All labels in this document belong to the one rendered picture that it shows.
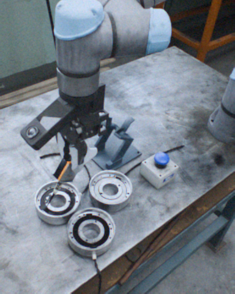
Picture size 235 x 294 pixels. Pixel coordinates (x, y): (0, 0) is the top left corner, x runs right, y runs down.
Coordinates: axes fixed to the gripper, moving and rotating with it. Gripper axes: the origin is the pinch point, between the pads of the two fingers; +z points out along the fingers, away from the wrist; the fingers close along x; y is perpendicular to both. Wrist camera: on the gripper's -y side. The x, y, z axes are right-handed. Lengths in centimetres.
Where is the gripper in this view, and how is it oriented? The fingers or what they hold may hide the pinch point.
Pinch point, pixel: (69, 165)
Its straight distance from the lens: 76.2
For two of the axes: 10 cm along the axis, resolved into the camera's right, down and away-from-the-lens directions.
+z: -0.9, 7.3, 6.8
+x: -6.6, -5.5, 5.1
